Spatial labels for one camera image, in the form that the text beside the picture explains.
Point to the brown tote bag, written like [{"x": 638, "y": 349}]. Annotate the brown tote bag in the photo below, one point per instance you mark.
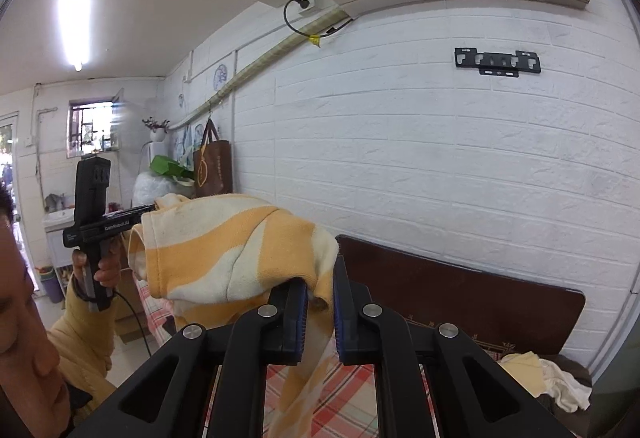
[{"x": 212, "y": 164}]

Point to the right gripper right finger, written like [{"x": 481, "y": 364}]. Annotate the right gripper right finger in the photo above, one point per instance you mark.
[{"x": 431, "y": 382}]

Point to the person left hand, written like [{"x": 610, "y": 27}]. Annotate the person left hand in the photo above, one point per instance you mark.
[{"x": 108, "y": 273}]

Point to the orange white striped shirt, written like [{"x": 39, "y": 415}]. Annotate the orange white striped shirt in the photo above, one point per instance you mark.
[{"x": 216, "y": 257}]

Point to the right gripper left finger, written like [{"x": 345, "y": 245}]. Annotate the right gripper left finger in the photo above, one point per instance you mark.
[{"x": 208, "y": 383}]

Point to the pale yellow cloth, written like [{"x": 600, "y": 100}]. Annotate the pale yellow cloth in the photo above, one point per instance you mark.
[{"x": 526, "y": 369}]

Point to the dark brown garment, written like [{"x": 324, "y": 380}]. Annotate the dark brown garment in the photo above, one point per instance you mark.
[{"x": 577, "y": 422}]

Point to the dark brown headboard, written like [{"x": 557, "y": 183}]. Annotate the dark brown headboard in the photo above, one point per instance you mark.
[{"x": 505, "y": 314}]

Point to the black wall bracket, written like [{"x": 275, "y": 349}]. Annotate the black wall bracket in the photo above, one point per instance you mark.
[{"x": 497, "y": 63}]

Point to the person face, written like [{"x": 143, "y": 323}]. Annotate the person face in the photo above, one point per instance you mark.
[{"x": 30, "y": 377}]

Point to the fluorescent ceiling light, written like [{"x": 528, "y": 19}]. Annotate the fluorescent ceiling light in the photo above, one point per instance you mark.
[{"x": 74, "y": 27}]

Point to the white cloth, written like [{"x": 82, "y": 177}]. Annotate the white cloth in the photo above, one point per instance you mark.
[{"x": 567, "y": 393}]

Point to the window with bars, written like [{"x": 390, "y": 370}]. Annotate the window with bars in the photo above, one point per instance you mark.
[{"x": 91, "y": 128}]

